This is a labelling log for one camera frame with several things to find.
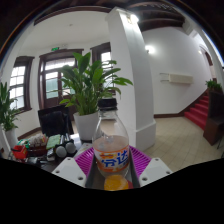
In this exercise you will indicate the dark wooden cabinet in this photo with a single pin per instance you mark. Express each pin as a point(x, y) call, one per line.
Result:
point(215, 120)

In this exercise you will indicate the dark-framed window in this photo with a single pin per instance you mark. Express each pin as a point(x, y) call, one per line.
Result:
point(105, 55)
point(19, 85)

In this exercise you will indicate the green notebook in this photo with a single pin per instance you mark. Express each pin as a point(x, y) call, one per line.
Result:
point(53, 141)

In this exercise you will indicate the orange soda plastic bottle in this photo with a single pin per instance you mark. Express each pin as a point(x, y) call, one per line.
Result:
point(111, 156)

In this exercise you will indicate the grey microphones pair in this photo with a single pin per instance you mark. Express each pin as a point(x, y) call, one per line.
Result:
point(66, 148)

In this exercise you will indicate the dark wooden double door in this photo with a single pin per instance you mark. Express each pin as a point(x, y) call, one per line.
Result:
point(50, 80)

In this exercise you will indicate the potted green plant white pot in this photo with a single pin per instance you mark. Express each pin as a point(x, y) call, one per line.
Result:
point(87, 86)
point(6, 110)

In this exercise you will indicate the white wall radiator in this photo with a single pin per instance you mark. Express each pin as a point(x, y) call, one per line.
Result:
point(178, 78)

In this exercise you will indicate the small green plant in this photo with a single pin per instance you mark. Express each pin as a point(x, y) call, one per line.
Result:
point(214, 85)

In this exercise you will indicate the red carpeted staircase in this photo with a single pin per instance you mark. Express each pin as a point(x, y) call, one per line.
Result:
point(198, 111)

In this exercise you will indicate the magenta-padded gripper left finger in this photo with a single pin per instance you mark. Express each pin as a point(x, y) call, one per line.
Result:
point(68, 171)

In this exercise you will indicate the green exit sign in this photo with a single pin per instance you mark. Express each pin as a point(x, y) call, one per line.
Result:
point(55, 49)

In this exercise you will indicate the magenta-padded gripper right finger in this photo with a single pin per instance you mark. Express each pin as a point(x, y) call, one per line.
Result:
point(155, 170)

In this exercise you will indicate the red container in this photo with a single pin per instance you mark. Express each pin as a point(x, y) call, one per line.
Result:
point(20, 152)

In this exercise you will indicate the black chair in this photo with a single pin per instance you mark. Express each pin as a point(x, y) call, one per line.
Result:
point(53, 121)

